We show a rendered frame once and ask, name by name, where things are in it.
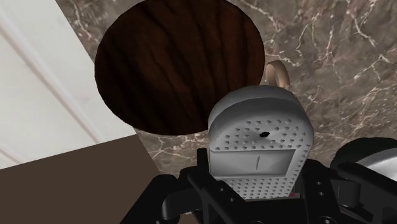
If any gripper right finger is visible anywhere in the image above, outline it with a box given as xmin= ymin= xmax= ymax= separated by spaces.
xmin=294 ymin=159 xmax=397 ymax=224

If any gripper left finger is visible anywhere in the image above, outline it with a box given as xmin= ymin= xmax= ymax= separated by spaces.
xmin=120 ymin=148 xmax=249 ymax=224

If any grey perforated rounded block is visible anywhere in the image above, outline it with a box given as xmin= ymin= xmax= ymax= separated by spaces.
xmin=207 ymin=85 xmax=315 ymax=201

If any black and silver round object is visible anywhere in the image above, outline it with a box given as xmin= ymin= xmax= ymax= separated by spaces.
xmin=330 ymin=137 xmax=397 ymax=185

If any dark round wooden board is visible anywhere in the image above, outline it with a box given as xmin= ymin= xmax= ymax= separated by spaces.
xmin=94 ymin=0 xmax=266 ymax=136

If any white panelled door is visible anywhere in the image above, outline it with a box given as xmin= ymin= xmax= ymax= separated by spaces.
xmin=0 ymin=0 xmax=137 ymax=170

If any tan ring-shaped handle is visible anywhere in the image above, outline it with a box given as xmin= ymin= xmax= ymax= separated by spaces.
xmin=265 ymin=60 xmax=291 ymax=91

